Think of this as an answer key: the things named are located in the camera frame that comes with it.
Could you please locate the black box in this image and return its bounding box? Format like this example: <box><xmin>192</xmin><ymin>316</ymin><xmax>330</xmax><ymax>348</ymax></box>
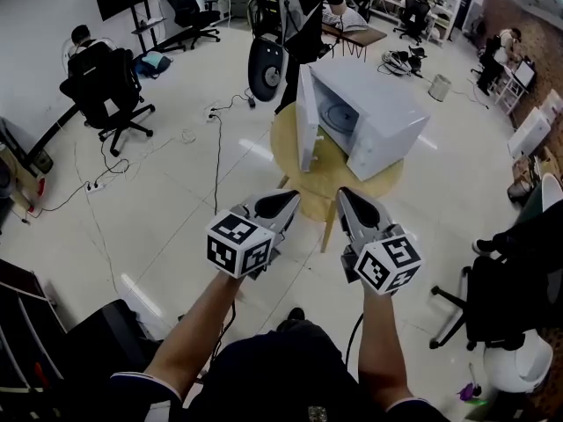
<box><xmin>65</xmin><ymin>299</ymin><xmax>156</xmax><ymax>378</ymax></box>

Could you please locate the patterned cushion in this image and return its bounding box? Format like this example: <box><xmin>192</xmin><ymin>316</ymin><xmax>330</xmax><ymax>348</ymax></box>
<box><xmin>322</xmin><ymin>6</ymin><xmax>369</xmax><ymax>33</ymax></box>

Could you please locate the glass turntable plate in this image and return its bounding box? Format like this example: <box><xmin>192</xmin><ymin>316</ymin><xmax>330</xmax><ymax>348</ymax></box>
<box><xmin>319</xmin><ymin>102</ymin><xmax>360</xmax><ymax>138</ymax></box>

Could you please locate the white trash bin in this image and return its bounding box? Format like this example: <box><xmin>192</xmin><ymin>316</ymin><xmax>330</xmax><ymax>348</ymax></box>
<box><xmin>428</xmin><ymin>73</ymin><xmax>453</xmax><ymax>103</ymax></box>

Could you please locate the person's left forearm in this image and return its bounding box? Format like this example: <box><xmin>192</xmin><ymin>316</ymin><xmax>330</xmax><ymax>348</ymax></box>
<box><xmin>143</xmin><ymin>273</ymin><xmax>247</xmax><ymax>402</ymax></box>

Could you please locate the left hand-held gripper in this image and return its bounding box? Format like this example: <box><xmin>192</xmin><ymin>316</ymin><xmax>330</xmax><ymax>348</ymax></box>
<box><xmin>205</xmin><ymin>189</ymin><xmax>303</xmax><ymax>280</ymax></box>

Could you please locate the white round pod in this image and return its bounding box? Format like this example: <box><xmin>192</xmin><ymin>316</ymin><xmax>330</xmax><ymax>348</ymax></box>
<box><xmin>483</xmin><ymin>329</ymin><xmax>555</xmax><ymax>393</ymax></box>

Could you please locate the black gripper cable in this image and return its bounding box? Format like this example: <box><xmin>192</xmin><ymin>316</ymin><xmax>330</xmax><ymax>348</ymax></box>
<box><xmin>209</xmin><ymin>300</ymin><xmax>238</xmax><ymax>362</ymax></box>
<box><xmin>344</xmin><ymin>313</ymin><xmax>364</xmax><ymax>369</ymax></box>

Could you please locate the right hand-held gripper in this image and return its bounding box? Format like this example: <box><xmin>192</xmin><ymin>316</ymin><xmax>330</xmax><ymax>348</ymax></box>
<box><xmin>335</xmin><ymin>186</ymin><xmax>424</xmax><ymax>297</ymax></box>

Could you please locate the white microwave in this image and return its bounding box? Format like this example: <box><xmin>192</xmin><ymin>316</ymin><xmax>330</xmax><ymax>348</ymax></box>
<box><xmin>310</xmin><ymin>58</ymin><xmax>431</xmax><ymax>183</ymax></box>

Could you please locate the round wooden table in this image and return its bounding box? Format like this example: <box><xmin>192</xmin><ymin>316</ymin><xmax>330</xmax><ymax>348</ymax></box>
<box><xmin>269</xmin><ymin>101</ymin><xmax>405</xmax><ymax>254</ymax></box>

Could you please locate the wooden bench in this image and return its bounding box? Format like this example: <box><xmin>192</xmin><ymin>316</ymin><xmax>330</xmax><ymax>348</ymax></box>
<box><xmin>320</xmin><ymin>22</ymin><xmax>389</xmax><ymax>63</ymax></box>

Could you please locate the purple toy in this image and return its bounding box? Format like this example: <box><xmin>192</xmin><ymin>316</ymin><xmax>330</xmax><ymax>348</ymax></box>
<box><xmin>457</xmin><ymin>362</ymin><xmax>484</xmax><ymax>402</ymax></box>

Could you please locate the person's right forearm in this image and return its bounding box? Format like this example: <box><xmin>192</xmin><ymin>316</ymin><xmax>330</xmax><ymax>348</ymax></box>
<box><xmin>356</xmin><ymin>286</ymin><xmax>417</xmax><ymax>412</ymax></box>

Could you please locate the white box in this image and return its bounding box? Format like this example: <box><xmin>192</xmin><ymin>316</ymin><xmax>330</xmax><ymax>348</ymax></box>
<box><xmin>538</xmin><ymin>89</ymin><xmax>563</xmax><ymax>125</ymax></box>
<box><xmin>508</xmin><ymin>106</ymin><xmax>553</xmax><ymax>160</ymax></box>

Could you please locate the person's dark shirt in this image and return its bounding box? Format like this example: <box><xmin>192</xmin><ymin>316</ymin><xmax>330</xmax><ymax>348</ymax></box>
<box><xmin>108</xmin><ymin>318</ymin><xmax>450</xmax><ymax>422</ymax></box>

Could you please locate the green chair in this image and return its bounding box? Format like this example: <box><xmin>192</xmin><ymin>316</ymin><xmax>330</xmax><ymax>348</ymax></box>
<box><xmin>512</xmin><ymin>173</ymin><xmax>563</xmax><ymax>229</ymax></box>

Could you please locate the white panel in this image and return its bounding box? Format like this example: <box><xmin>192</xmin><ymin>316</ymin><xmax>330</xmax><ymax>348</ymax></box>
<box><xmin>295</xmin><ymin>64</ymin><xmax>321</xmax><ymax>174</ymax></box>

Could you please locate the small white table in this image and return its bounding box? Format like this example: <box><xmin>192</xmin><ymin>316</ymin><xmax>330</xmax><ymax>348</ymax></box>
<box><xmin>494</xmin><ymin>57</ymin><xmax>538</xmax><ymax>116</ymax></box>

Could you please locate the blue bag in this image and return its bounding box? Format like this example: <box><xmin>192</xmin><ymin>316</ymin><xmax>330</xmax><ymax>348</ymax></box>
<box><xmin>133</xmin><ymin>50</ymin><xmax>174</xmax><ymax>80</ymax></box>

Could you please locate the long black floor cable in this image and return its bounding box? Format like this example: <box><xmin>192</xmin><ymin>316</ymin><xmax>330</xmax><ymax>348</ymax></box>
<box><xmin>212</xmin><ymin>113</ymin><xmax>224</xmax><ymax>217</ymax></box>

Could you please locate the black cabinet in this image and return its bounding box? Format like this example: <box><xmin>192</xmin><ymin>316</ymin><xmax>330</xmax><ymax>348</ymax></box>
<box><xmin>0</xmin><ymin>257</ymin><xmax>68</xmax><ymax>422</ymax></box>

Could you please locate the black television stand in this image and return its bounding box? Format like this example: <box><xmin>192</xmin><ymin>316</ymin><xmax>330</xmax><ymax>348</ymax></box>
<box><xmin>129</xmin><ymin>0</ymin><xmax>186</xmax><ymax>55</ymax></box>

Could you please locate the grey backpack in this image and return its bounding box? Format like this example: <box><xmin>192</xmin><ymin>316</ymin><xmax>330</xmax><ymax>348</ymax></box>
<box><xmin>253</xmin><ymin>0</ymin><xmax>311</xmax><ymax>48</ymax></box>

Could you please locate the black oval pack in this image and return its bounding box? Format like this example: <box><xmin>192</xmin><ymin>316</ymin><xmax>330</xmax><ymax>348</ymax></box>
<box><xmin>247</xmin><ymin>33</ymin><xmax>289</xmax><ymax>103</ymax></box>

